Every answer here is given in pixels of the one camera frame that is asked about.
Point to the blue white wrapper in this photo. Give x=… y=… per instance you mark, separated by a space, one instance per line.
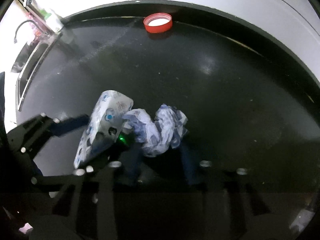
x=114 y=115

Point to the green pump soap bottle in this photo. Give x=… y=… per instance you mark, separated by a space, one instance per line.
x=52 y=20

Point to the red bottle cap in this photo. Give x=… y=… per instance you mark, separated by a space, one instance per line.
x=158 y=23

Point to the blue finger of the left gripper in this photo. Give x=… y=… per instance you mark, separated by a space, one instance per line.
x=61 y=127

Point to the chrome faucet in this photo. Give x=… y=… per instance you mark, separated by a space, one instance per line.
x=25 y=32

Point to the steel sink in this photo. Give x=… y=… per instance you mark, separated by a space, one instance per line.
x=30 y=67

